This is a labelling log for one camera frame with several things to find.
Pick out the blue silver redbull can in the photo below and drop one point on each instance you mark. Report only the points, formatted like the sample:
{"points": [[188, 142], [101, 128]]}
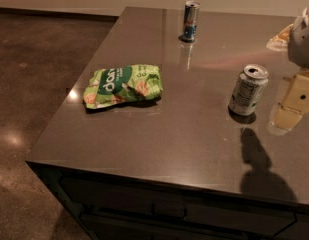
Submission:
{"points": [[191, 12]]}

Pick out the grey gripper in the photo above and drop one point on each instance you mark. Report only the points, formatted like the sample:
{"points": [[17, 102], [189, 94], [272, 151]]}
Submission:
{"points": [[302, 40]]}

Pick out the silver green soda can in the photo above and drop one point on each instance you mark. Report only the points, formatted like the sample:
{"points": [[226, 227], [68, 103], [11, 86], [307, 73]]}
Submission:
{"points": [[248, 90]]}

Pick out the green chip bag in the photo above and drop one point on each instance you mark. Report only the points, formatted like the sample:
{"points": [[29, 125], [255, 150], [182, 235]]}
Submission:
{"points": [[109, 87]]}

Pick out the dark cabinet drawer front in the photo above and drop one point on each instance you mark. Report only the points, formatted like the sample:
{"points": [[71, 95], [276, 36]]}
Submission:
{"points": [[191, 213]]}

